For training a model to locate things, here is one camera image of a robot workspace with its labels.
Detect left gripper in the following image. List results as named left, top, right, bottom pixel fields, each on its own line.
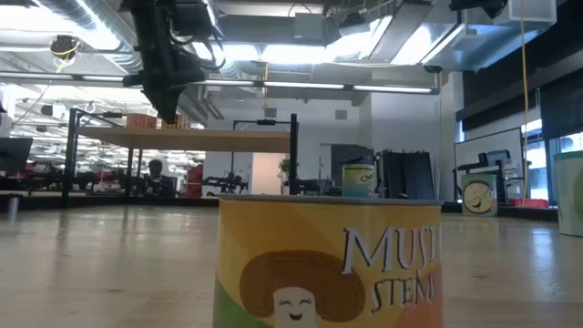
left=121, top=0, right=219, bottom=124

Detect short orange pink can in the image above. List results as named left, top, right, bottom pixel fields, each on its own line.
left=126, top=113, right=159, bottom=129

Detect white can green red print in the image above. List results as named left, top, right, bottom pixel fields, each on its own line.
left=553, top=150, right=583, bottom=238

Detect tall blue yellow can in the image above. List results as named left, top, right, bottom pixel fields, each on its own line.
left=342, top=162, right=377, bottom=199

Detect person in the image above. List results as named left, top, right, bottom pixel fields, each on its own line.
left=145, top=158, right=179, bottom=198

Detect red cabinet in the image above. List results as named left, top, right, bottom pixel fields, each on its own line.
left=185, top=163, right=205, bottom=199

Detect black round ceiling device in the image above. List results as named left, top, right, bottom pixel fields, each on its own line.
left=48, top=34, right=82, bottom=59

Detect long linear ceiling light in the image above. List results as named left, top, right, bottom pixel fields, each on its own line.
left=0, top=70, right=441, bottom=96

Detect green potted plant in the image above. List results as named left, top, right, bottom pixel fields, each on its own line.
left=278, top=157, right=300, bottom=183

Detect whiteboard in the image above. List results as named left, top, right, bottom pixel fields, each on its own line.
left=454, top=127, right=525, bottom=201

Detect black robot workstation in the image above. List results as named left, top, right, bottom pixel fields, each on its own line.
left=453, top=149, right=525, bottom=205

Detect background robot workstations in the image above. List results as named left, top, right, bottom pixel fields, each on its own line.
left=20, top=152, right=138, bottom=195

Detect dark computer monitor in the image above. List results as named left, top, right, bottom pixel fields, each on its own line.
left=0, top=136, right=34, bottom=173

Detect black folding panel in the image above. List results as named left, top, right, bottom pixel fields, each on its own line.
left=376, top=149, right=436, bottom=200

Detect red flat object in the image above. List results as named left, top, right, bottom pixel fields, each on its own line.
left=508, top=198, right=551, bottom=210

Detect rectangular silver ceiling duct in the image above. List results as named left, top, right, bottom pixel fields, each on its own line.
left=421, top=0, right=559, bottom=74

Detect wooden shelf black frame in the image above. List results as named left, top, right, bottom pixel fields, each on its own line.
left=61, top=108, right=301, bottom=207

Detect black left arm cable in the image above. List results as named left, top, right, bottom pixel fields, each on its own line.
left=195, top=25, right=227, bottom=72

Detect yellow hanging cord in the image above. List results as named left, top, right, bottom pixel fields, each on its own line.
left=518, top=0, right=533, bottom=201

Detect black background camera stand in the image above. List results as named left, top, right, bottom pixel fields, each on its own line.
left=230, top=118, right=292, bottom=195

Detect dark wall monitor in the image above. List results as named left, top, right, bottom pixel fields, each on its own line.
left=331, top=144, right=375, bottom=173

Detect grey metal post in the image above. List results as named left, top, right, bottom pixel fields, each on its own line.
left=6, top=194, right=21, bottom=225

